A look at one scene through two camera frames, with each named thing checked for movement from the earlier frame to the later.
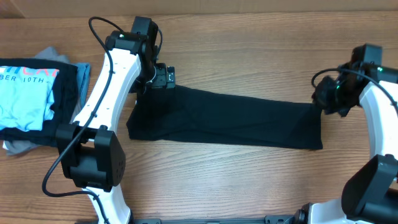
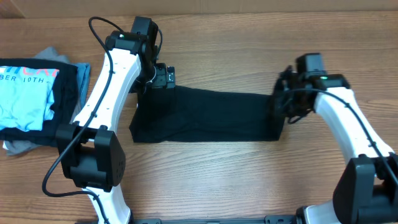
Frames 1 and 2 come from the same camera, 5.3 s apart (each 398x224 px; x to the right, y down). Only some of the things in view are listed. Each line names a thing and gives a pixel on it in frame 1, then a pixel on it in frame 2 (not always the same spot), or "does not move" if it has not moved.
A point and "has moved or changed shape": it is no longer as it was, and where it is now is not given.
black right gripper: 325,101 → 282,90
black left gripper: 165,81 does not move
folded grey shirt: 15,147 does not move
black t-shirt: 179,114 has moved or changed shape
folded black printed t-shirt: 37,97 does not move
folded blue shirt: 83,83 does not move
